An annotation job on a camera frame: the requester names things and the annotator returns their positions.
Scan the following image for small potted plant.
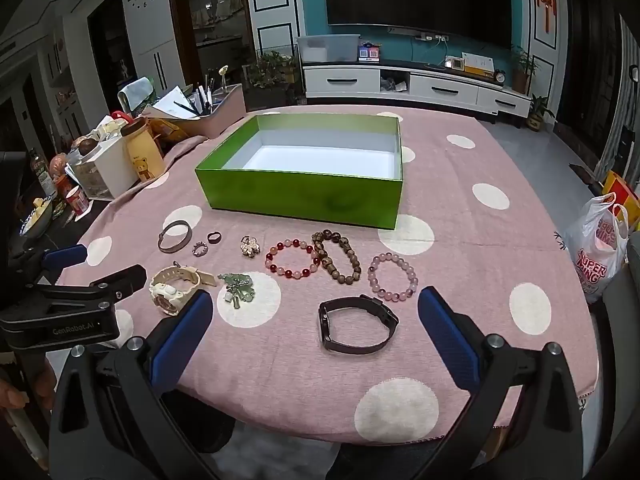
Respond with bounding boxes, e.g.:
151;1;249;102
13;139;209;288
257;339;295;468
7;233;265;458
527;94;556;132

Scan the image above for black wristwatch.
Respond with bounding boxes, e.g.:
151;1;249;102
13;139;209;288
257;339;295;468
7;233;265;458
318;295;400;352

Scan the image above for green cardboard box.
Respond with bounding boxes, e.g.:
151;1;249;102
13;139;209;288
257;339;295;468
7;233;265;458
195;113;404;231

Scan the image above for pink polka dot tablecloth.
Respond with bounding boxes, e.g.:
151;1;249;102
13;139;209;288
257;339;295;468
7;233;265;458
57;105;601;446

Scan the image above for orange snack packet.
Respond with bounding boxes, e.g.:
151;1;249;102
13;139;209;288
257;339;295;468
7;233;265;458
150;119;190;151

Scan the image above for brown wooden bead bracelet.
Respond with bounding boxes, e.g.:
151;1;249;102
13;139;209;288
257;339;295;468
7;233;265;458
311;229;363;285

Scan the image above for white television cabinet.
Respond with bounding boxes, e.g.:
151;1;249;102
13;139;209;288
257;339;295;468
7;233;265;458
302;57;532;126

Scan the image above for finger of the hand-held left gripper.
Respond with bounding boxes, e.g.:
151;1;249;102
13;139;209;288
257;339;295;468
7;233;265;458
47;265;148;311
10;244;88;286

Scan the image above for red and pink bead bracelet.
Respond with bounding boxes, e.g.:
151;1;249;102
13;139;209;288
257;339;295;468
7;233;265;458
265;238;322;281

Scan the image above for white desktop organizer box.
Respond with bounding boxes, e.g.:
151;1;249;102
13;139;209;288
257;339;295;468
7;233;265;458
75;135;140;201

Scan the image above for green and white bag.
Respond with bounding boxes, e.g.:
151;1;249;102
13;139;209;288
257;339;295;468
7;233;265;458
117;77;156;113

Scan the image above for tall potted plant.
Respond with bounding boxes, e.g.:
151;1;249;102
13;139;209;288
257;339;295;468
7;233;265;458
512;45;538;95

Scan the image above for beige pen holder box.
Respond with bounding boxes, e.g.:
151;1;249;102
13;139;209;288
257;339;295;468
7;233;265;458
142;85;247;140

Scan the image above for yellow bear bottle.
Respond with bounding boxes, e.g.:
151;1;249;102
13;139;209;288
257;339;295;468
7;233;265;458
120;116;167;183

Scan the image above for person's left hand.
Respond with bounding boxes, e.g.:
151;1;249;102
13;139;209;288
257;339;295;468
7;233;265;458
0;352;57;413

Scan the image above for white printed plastic bag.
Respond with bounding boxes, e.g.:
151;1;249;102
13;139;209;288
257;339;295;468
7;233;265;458
564;192;630;305

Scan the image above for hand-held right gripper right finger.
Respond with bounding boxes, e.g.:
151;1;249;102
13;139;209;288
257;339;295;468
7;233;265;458
417;286;586;480

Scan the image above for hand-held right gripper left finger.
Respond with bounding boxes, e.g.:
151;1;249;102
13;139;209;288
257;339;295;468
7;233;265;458
48;289;236;480

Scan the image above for leafy plant in cage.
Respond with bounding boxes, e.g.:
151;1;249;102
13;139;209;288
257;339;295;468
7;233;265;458
247;50;301;96

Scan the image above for yellow and red paper bag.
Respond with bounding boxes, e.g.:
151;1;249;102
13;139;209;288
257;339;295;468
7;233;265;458
602;170;628;221

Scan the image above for cream wide bangle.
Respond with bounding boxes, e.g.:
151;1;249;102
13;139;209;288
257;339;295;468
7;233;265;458
149;261;217;317

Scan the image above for instant noodle cup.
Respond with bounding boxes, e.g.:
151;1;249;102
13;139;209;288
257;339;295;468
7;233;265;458
65;186;91;217

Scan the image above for metal bangle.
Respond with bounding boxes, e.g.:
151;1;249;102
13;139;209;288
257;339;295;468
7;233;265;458
158;220;192;253

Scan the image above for clear plastic storage box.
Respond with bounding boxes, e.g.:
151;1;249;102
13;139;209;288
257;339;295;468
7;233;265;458
297;34;361;64

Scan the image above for pale pink bead bracelet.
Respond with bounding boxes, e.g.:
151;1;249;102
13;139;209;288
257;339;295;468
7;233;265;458
367;252;418;302

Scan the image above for white papers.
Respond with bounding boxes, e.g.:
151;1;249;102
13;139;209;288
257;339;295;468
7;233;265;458
152;86;201;121

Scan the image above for white and yellow desk calendar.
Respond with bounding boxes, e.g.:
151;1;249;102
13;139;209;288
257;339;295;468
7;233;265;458
461;52;496;80

